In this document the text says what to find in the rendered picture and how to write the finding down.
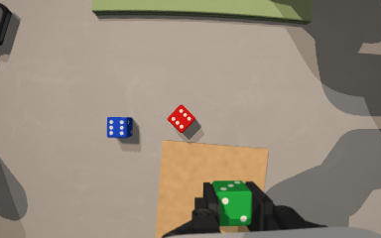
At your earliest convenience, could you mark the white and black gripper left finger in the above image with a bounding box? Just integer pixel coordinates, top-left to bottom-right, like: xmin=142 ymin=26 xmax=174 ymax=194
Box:
xmin=162 ymin=182 xmax=221 ymax=238

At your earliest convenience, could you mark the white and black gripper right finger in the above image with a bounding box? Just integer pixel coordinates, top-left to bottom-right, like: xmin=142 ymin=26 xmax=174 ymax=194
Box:
xmin=245 ymin=181 xmax=328 ymax=232

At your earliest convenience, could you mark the blue die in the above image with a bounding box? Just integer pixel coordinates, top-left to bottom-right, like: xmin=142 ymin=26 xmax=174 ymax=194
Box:
xmin=107 ymin=117 xmax=133 ymax=138

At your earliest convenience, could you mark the tan square mat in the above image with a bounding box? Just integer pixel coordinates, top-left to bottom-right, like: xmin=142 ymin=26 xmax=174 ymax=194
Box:
xmin=155 ymin=140 xmax=269 ymax=238

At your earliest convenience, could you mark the red die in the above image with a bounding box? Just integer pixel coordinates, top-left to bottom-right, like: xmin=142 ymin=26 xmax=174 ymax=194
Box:
xmin=168 ymin=105 xmax=195 ymax=133

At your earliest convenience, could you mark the green die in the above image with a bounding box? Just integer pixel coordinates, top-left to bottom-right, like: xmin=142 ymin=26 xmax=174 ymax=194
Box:
xmin=212 ymin=180 xmax=252 ymax=226

